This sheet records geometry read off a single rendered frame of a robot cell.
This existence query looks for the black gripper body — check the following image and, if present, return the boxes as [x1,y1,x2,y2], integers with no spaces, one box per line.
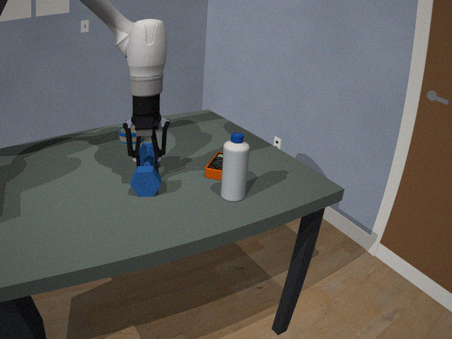
[131,94,162,126]

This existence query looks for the blue dumbbell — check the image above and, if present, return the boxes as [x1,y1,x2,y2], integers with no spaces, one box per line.
[130,143,161,197]

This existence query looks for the white bottle with blue cap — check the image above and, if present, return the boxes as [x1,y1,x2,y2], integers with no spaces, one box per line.
[221,133,250,201]

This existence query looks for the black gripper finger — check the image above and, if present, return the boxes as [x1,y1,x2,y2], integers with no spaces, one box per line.
[151,118,170,173]
[123,120,141,166]

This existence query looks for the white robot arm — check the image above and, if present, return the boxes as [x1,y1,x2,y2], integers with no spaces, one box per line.
[80,0,167,136]

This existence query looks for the orange digital multimeter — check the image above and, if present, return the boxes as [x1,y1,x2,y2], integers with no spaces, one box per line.
[205,152,223,181]

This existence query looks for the tan and blue round tin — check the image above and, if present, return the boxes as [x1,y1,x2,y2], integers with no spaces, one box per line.
[119,125,144,145]

